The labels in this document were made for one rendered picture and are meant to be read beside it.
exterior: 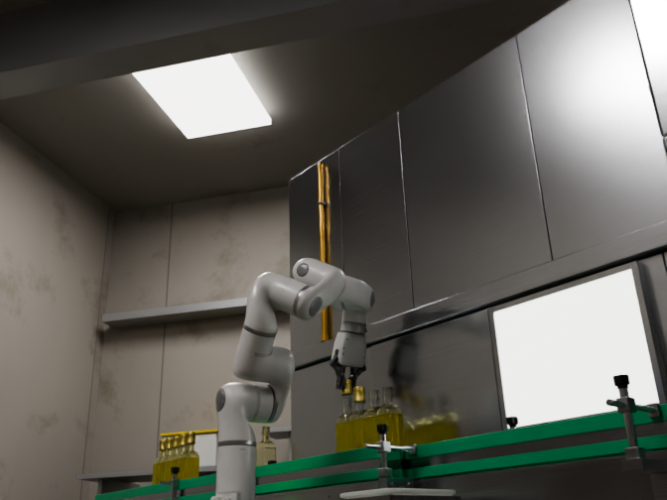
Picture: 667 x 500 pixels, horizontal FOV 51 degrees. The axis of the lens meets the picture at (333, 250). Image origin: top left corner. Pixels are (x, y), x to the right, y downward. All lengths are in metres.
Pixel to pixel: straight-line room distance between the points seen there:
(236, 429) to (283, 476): 0.40
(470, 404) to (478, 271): 0.38
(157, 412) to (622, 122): 4.34
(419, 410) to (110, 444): 3.89
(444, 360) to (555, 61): 0.90
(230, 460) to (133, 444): 3.87
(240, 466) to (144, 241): 4.44
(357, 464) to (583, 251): 0.78
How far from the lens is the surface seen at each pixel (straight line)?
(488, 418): 1.94
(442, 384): 2.05
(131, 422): 5.66
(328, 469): 1.99
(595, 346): 1.79
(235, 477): 1.77
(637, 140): 1.90
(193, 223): 5.94
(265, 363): 1.78
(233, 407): 1.79
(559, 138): 2.03
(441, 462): 1.83
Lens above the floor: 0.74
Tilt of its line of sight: 23 degrees up
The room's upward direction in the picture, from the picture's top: 2 degrees counter-clockwise
